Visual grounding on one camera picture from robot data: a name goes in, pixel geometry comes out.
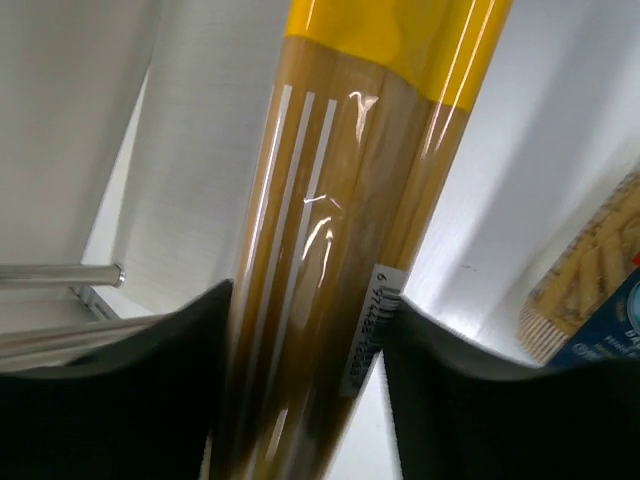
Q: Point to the yellow spaghetti packet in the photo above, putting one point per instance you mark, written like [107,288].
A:
[368,108]

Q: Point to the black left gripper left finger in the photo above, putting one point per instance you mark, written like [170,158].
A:
[140,408]

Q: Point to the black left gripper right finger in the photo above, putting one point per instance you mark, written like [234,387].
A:
[462,413]

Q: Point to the white two-tier shelf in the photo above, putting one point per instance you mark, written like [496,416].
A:
[130,133]

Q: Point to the blue Agnesi pasta bag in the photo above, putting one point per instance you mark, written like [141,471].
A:
[586,307]

